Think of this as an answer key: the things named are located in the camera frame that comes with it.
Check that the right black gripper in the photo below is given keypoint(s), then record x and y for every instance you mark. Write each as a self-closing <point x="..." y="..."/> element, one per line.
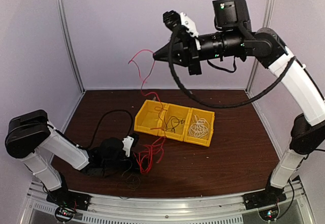
<point x="184" y="53"/>

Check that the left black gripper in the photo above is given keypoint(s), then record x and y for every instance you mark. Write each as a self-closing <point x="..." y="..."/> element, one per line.
<point x="135" y="168"/>

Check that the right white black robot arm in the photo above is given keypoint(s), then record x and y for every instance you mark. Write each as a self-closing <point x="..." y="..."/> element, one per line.
<point x="234" y="38"/>

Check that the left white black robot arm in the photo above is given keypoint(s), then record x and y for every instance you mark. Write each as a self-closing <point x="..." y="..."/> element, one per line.
<point x="28" y="133"/>

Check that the yellow bin middle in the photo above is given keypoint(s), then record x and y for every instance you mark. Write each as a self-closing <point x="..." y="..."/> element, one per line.
<point x="174" y="119"/>

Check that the yellow bin near end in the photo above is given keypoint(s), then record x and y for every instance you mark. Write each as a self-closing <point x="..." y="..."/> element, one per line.
<point x="200" y="127"/>

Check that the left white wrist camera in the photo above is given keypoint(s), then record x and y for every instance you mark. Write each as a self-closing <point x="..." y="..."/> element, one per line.
<point x="129" y="142"/>

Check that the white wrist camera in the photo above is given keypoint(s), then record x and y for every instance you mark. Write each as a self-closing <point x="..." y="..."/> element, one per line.
<point x="129" y="142"/>
<point x="172" y="19"/>

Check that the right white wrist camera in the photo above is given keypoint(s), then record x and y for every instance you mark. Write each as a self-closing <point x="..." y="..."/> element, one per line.
<point x="172" y="19"/>

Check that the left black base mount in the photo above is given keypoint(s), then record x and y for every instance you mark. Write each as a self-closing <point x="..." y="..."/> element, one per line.
<point x="69" y="205"/>

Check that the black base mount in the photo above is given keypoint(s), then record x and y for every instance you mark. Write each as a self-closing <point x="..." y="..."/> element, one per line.
<point x="69" y="205"/>
<point x="266" y="202"/>

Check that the aluminium front rail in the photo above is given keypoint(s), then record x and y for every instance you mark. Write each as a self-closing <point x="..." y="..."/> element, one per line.
<point x="213" y="209"/>

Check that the right aluminium frame post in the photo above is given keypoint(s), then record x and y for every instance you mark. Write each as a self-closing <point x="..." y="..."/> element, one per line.
<point x="269" y="8"/>

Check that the aluminium frame post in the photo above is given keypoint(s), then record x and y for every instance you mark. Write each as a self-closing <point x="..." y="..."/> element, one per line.
<point x="69" y="45"/>
<point x="269" y="8"/>

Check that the left aluminium frame post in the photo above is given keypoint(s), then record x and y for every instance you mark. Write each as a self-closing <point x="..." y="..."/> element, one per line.
<point x="69" y="45"/>

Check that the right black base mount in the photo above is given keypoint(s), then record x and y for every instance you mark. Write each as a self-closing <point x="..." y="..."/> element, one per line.
<point x="266" y="202"/>

